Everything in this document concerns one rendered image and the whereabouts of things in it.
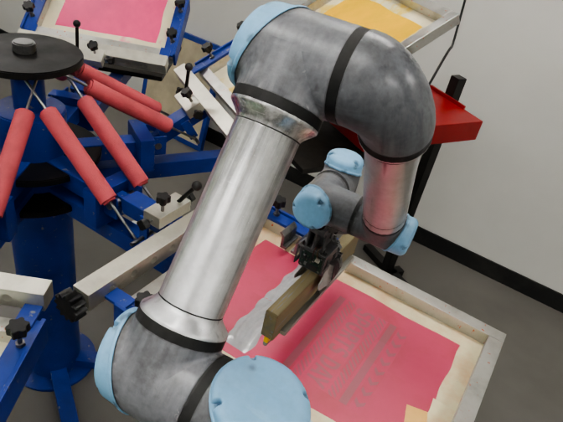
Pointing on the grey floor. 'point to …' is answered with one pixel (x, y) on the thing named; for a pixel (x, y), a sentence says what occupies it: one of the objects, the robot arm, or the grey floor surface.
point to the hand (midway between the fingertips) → (314, 281)
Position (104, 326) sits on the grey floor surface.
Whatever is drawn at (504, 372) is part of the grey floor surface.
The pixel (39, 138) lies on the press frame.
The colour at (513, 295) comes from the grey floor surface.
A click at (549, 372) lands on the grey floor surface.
